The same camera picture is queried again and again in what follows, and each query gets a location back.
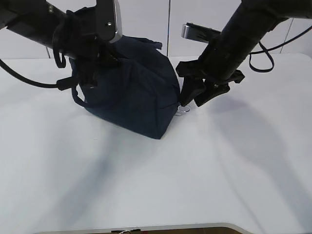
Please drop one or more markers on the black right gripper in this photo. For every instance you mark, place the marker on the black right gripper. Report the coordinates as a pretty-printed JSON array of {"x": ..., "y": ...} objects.
[{"x": 215, "y": 65}]

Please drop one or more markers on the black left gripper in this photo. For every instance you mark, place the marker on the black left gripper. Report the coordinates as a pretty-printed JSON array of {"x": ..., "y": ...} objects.
[{"x": 76, "y": 37}]

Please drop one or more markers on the navy blue lunch bag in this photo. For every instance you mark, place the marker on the navy blue lunch bag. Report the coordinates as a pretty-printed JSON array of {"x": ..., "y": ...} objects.
[{"x": 140, "y": 93}]

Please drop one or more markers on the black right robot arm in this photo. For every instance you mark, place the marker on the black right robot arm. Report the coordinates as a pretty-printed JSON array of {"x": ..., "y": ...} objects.
[{"x": 253, "y": 19}]

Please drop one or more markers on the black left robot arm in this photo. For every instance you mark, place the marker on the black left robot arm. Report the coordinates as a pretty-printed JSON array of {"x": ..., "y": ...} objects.
[{"x": 35, "y": 20}]

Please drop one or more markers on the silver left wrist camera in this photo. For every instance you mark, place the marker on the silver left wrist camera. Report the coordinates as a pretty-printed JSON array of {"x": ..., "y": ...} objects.
[{"x": 108, "y": 20}]

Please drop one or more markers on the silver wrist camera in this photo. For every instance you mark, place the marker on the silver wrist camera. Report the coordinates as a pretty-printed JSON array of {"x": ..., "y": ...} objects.
[
  {"x": 108, "y": 20},
  {"x": 199, "y": 33}
]

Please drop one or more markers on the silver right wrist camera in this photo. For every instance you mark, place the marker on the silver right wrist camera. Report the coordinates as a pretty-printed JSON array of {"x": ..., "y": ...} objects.
[{"x": 199, "y": 33}]

